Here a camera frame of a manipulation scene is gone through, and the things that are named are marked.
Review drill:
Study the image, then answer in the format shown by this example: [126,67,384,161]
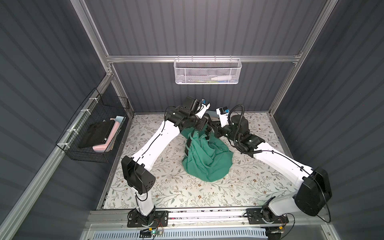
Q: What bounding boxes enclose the green trousers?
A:
[181,128,234,182]

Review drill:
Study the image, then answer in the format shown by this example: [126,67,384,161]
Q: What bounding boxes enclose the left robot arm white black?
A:
[121,103,210,217]

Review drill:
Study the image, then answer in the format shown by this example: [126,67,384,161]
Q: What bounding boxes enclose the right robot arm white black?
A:
[208,115,332,223]

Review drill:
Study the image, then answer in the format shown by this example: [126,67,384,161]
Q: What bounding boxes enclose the white tube in basket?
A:
[211,75,232,82]

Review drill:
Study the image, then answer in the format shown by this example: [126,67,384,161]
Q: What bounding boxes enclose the pink plastic tool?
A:
[93,116,124,153]

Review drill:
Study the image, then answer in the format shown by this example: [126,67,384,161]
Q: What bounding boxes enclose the white ventilated front panel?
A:
[91,227,268,240]

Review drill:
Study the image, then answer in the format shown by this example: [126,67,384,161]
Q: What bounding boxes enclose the black flat pouch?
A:
[78,120,114,149]

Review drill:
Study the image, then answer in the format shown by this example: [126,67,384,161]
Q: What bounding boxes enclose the small green circuit board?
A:
[139,228,164,239]

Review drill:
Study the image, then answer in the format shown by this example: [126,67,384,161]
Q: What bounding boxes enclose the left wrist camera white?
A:
[196,99,211,119]

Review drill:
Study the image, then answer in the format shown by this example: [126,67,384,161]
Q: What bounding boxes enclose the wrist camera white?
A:
[196,99,211,119]
[216,107,230,128]

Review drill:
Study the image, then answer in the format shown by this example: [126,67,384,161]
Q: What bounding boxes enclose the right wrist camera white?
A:
[216,107,230,128]

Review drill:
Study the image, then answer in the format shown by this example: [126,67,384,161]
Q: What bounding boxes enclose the white wire mesh basket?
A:
[174,58,243,85]

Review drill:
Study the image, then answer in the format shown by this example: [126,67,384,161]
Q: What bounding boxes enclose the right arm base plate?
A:
[243,208,289,226]

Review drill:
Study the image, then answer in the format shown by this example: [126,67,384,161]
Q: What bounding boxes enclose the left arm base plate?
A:
[127,209,169,228]

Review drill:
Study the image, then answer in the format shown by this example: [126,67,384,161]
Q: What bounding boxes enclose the black wire wall basket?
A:
[56,89,130,163]

